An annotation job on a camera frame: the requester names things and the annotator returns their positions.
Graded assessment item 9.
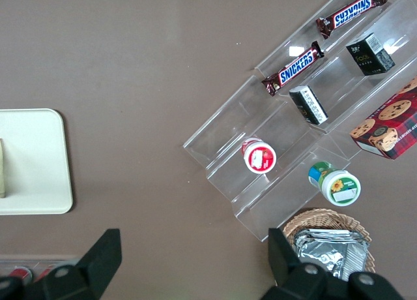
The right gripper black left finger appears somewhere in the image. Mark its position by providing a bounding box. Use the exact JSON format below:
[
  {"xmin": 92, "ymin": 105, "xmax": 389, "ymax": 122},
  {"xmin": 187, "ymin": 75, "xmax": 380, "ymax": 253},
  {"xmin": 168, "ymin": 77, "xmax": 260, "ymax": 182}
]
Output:
[{"xmin": 0, "ymin": 228, "xmax": 123, "ymax": 300}]

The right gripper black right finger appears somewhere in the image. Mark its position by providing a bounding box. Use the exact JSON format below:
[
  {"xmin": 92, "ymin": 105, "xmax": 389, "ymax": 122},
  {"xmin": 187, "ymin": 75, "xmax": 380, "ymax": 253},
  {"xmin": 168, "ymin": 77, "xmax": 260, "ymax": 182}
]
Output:
[{"xmin": 260, "ymin": 227, "xmax": 405, "ymax": 300}]

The triangle sandwich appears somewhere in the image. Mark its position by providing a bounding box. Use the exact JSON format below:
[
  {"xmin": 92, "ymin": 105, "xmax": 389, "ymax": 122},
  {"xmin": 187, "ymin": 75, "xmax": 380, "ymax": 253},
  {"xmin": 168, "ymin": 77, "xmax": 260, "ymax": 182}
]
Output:
[{"xmin": 0, "ymin": 138, "xmax": 6, "ymax": 200}]

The light woven wicker basket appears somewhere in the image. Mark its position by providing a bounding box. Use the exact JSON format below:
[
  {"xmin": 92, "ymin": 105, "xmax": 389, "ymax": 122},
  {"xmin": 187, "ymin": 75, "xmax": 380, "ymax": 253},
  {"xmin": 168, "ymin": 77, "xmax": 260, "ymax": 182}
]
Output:
[{"xmin": 281, "ymin": 208, "xmax": 377, "ymax": 275}]

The cream plastic tray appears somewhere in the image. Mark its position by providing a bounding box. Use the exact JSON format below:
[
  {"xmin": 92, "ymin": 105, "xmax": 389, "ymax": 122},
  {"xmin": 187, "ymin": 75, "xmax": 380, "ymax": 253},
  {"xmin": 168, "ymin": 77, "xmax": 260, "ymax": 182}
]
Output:
[{"xmin": 0, "ymin": 108, "xmax": 74, "ymax": 216}]

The silver foil packet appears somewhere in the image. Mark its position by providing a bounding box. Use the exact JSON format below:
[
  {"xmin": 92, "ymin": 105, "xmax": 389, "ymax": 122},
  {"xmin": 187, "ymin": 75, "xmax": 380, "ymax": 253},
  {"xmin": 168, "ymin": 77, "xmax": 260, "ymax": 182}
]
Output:
[{"xmin": 293, "ymin": 228, "xmax": 370, "ymax": 282}]

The clear acrylic bottle holder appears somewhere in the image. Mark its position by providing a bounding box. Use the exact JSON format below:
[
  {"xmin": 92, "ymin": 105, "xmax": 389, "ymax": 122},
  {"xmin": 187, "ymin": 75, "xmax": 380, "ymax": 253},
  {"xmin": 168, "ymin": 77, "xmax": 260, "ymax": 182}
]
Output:
[{"xmin": 0, "ymin": 254, "xmax": 81, "ymax": 282}]

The red capped bottle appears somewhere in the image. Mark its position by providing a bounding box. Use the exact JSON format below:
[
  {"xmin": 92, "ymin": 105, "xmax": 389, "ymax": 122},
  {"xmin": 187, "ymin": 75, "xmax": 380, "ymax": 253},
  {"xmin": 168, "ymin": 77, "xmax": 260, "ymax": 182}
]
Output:
[{"xmin": 8, "ymin": 266, "xmax": 34, "ymax": 282}]

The green label sunflower jar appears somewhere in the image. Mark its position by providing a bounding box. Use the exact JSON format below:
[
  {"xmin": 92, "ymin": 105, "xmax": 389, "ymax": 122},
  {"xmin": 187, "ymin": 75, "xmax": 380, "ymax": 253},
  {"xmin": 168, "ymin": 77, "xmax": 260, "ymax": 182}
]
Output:
[{"xmin": 308, "ymin": 160, "xmax": 362, "ymax": 207}]

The red lid white jar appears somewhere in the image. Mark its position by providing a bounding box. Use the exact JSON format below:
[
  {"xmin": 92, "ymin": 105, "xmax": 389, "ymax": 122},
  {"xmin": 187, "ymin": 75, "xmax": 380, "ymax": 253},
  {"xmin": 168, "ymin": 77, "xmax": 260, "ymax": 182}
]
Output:
[{"xmin": 240, "ymin": 137, "xmax": 278, "ymax": 175}]

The clear acrylic stepped display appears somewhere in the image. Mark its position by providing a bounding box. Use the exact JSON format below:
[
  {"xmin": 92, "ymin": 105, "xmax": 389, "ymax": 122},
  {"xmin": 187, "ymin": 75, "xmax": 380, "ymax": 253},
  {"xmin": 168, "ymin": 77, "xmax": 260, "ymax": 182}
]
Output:
[{"xmin": 182, "ymin": 0, "xmax": 417, "ymax": 243}]

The small black carton box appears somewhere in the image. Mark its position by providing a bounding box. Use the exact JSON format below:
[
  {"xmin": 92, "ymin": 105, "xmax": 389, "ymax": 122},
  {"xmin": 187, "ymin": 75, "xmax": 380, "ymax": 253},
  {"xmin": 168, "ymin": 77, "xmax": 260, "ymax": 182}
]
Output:
[
  {"xmin": 288, "ymin": 85, "xmax": 329, "ymax": 127},
  {"xmin": 345, "ymin": 32, "xmax": 397, "ymax": 77}
]

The red plaid cookie box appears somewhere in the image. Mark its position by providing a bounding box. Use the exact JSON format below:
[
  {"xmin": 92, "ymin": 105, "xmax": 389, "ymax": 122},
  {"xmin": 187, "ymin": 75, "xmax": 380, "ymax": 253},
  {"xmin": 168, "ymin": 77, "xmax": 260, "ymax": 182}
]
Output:
[{"xmin": 349, "ymin": 76, "xmax": 417, "ymax": 160}]

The Snickers chocolate bar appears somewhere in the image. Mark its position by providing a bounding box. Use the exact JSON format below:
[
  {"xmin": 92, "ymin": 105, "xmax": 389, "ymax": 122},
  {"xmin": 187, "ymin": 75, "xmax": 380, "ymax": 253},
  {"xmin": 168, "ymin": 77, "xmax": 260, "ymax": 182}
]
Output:
[
  {"xmin": 261, "ymin": 40, "xmax": 326, "ymax": 97},
  {"xmin": 316, "ymin": 0, "xmax": 390, "ymax": 41}
]

